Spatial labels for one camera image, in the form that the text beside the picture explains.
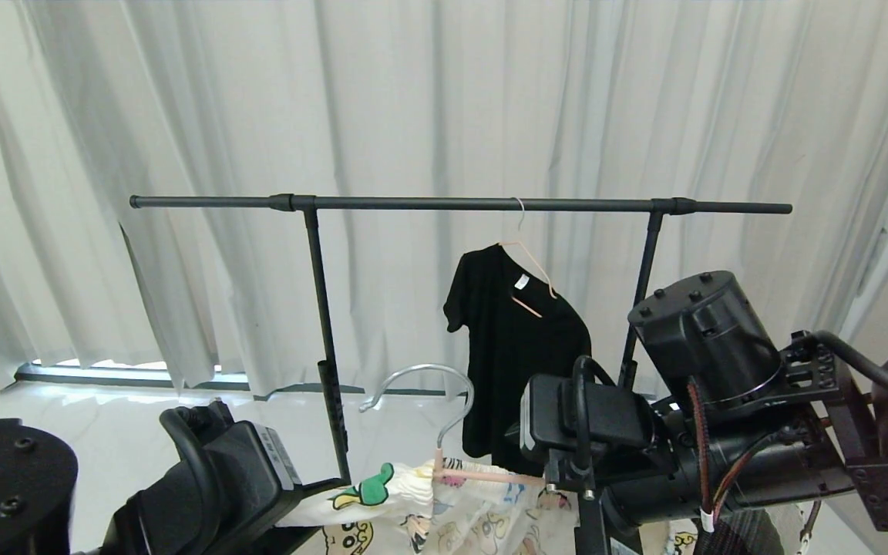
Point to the window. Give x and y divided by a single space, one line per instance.
105 375

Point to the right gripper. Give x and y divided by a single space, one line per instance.
760 470

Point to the pink clothes hanger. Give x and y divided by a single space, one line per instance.
536 270
482 477

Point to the white curtain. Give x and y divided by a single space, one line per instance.
413 92

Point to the black clothes rack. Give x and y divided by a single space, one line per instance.
452 204

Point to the black garment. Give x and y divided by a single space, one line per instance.
521 370

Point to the white laundry basket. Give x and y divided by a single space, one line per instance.
752 536

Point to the cream printed garment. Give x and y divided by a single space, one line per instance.
444 516

